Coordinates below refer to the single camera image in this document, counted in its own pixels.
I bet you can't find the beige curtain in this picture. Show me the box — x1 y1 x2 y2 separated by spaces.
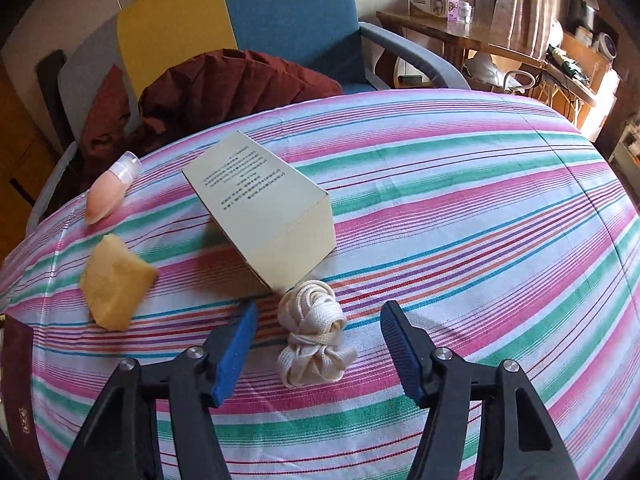
475 0 561 58

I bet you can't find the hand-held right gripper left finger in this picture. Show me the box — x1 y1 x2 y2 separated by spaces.
59 301 260 480

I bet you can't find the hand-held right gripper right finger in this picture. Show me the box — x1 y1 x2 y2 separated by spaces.
380 301 581 480

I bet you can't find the yellow-brown soap block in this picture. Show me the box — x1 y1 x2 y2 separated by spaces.
80 234 160 332

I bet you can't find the white plastic bag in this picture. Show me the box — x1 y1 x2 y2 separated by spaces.
465 52 526 93

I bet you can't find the cream rope bundle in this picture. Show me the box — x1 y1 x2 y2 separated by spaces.
276 280 358 388

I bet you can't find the cream carton box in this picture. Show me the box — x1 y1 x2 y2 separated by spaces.
181 131 337 295

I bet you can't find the maroon jacket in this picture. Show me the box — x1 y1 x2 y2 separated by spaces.
80 49 345 171

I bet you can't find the striped cloth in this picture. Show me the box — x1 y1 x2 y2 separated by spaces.
0 89 640 480

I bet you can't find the blue and yellow armchair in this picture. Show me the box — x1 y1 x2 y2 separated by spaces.
25 0 471 233

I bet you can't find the pink bottle with clear cap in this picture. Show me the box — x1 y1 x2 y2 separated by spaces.
85 151 141 225

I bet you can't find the wooden side table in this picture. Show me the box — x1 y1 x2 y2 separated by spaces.
376 10 598 111

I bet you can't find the maroon and gold box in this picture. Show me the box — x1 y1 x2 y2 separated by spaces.
0 315 43 480

